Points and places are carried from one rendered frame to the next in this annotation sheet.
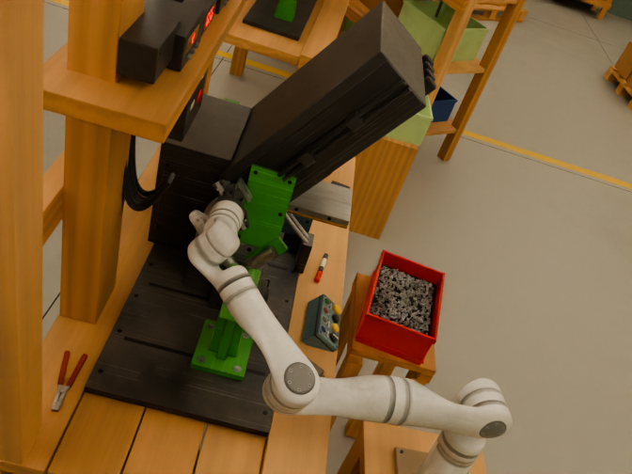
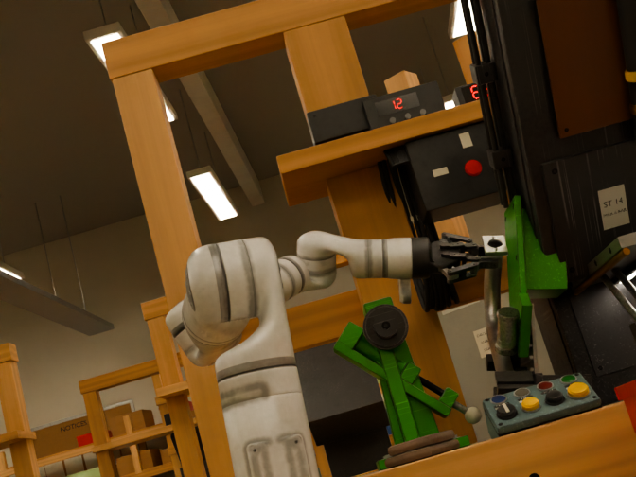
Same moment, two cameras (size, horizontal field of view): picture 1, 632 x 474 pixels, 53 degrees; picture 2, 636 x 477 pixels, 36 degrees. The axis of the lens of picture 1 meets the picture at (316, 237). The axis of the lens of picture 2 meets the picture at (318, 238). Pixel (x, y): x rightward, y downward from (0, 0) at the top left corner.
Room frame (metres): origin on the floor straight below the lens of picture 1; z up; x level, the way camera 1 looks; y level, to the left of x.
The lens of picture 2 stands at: (1.11, -1.56, 0.91)
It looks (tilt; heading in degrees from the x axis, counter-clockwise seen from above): 13 degrees up; 95
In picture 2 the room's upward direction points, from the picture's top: 16 degrees counter-clockwise
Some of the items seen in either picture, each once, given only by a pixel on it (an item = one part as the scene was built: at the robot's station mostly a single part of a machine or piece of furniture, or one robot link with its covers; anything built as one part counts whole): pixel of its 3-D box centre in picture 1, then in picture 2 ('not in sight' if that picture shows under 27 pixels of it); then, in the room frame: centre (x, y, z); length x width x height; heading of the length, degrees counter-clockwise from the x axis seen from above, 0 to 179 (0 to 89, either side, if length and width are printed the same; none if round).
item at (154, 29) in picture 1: (150, 46); (345, 123); (1.07, 0.41, 1.59); 0.15 x 0.07 x 0.07; 6
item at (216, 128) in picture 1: (200, 174); (623, 304); (1.47, 0.37, 1.07); 0.30 x 0.18 x 0.34; 6
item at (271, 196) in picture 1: (265, 201); (533, 257); (1.31, 0.15, 1.17); 0.13 x 0.12 x 0.20; 6
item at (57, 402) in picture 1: (66, 380); not in sight; (0.82, 0.41, 0.89); 0.16 x 0.05 x 0.01; 12
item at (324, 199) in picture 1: (283, 190); (635, 259); (1.47, 0.13, 1.11); 0.39 x 0.16 x 0.03; 96
